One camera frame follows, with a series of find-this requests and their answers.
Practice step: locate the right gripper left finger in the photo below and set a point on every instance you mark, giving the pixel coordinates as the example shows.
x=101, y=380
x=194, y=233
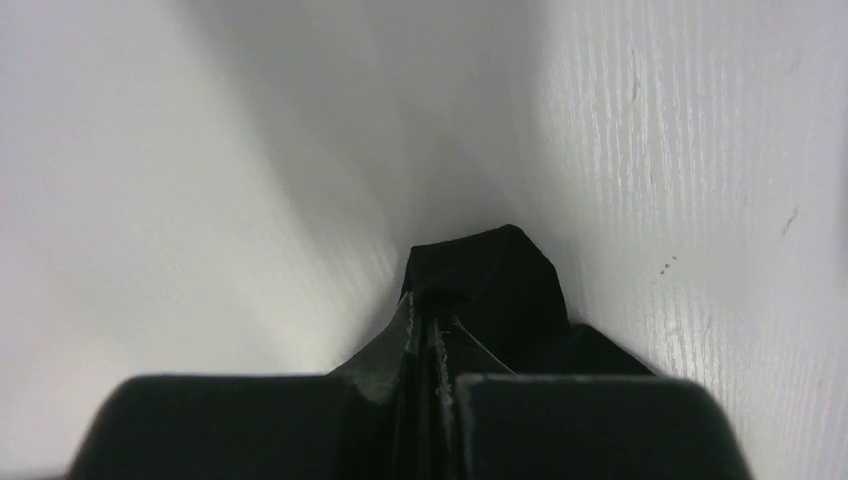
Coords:
x=355, y=422

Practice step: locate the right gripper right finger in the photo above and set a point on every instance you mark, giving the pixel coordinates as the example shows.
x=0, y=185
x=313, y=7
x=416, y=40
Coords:
x=490, y=422

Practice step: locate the black t shirt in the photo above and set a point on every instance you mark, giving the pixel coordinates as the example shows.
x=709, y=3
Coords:
x=506, y=294

